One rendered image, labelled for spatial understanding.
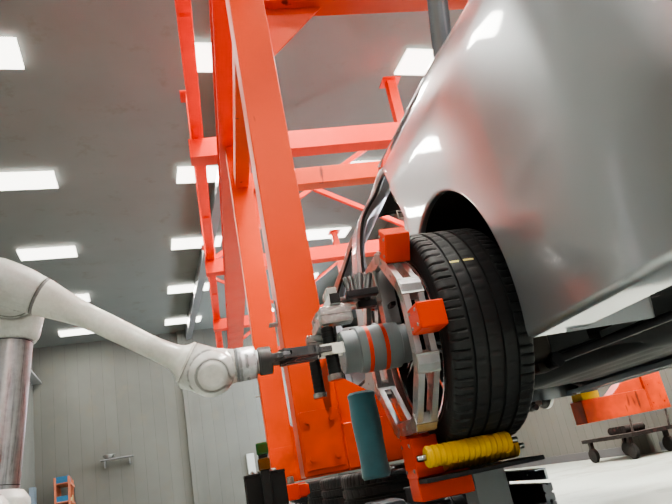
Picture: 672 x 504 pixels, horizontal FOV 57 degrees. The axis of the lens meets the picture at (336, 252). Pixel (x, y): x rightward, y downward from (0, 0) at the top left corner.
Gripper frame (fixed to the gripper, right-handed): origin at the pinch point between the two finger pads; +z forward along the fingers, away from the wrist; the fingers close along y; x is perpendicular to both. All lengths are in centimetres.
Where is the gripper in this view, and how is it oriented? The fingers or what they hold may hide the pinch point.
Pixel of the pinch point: (331, 350)
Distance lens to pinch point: 173.2
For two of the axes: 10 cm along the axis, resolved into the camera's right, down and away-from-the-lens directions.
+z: 9.7, -1.2, 2.0
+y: 1.5, -3.6, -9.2
